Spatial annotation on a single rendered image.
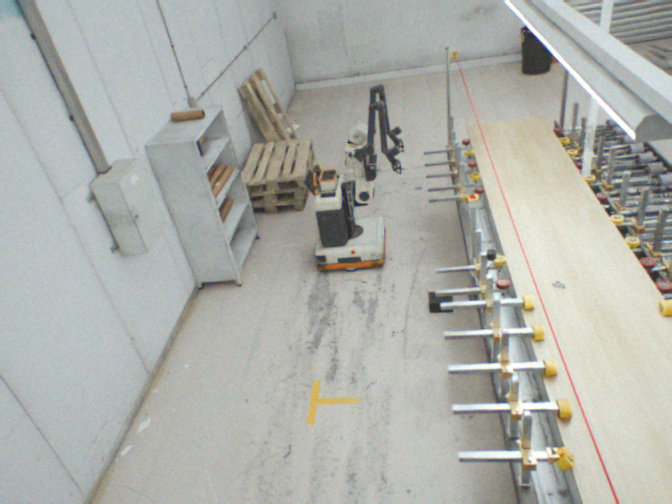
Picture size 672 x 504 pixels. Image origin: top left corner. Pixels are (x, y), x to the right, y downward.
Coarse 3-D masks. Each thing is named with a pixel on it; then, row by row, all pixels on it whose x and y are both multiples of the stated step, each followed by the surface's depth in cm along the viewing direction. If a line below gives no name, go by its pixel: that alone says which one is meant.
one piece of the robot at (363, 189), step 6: (348, 144) 470; (354, 144) 470; (348, 150) 467; (354, 150) 465; (348, 156) 470; (348, 162) 480; (354, 168) 484; (360, 168) 483; (354, 174) 487; (360, 174) 486; (360, 180) 485; (354, 186) 515; (360, 186) 488; (366, 186) 488; (372, 186) 494; (360, 192) 492; (366, 192) 491; (372, 192) 492; (360, 198) 495; (366, 198) 495
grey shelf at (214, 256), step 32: (192, 128) 472; (224, 128) 533; (160, 160) 459; (192, 160) 456; (224, 160) 552; (192, 192) 474; (224, 192) 507; (192, 224) 493; (224, 224) 533; (256, 224) 593; (192, 256) 513; (224, 256) 510
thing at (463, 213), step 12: (456, 192) 478; (456, 204) 470; (468, 216) 442; (468, 228) 426; (468, 240) 412; (468, 252) 399; (468, 264) 397; (480, 312) 343; (492, 348) 316; (492, 360) 308; (492, 372) 301; (492, 384) 303; (504, 396) 285; (504, 420) 274; (504, 432) 270; (516, 444) 262; (516, 468) 252; (516, 480) 247; (516, 492) 246; (528, 492) 242
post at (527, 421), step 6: (522, 414) 221; (528, 414) 219; (522, 420) 222; (528, 420) 220; (522, 426) 224; (528, 426) 222; (522, 432) 226; (528, 432) 224; (522, 438) 227; (528, 438) 226; (522, 444) 228; (528, 444) 228; (522, 462) 236; (522, 468) 237; (522, 474) 240; (528, 474) 239; (522, 480) 242; (528, 480) 241
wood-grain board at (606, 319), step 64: (512, 128) 527; (512, 192) 424; (576, 192) 409; (512, 256) 354; (576, 256) 344; (576, 320) 297; (640, 320) 291; (576, 384) 262; (640, 384) 257; (576, 448) 234; (640, 448) 231
